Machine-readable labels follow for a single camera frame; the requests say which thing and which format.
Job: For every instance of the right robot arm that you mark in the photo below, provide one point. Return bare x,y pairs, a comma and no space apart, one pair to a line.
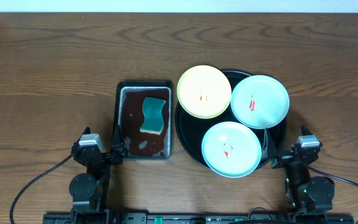
311,197

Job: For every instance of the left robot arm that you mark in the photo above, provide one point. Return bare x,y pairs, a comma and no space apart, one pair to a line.
89,190

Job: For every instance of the yellow plate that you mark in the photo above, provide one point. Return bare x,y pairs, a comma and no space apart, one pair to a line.
204,91

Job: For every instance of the rectangular metal soapy tray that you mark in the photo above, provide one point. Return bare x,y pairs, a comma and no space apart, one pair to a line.
143,120

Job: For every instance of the pale green plate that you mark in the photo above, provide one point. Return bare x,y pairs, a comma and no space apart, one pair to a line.
260,102
231,149

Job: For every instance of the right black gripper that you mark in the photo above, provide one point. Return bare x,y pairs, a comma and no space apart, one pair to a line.
270,152

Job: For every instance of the round black tray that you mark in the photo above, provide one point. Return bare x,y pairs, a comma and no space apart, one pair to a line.
191,130

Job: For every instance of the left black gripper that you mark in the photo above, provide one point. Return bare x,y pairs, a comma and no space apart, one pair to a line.
105,156

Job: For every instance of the green yellow sponge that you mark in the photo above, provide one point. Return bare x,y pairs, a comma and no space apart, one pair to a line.
153,118

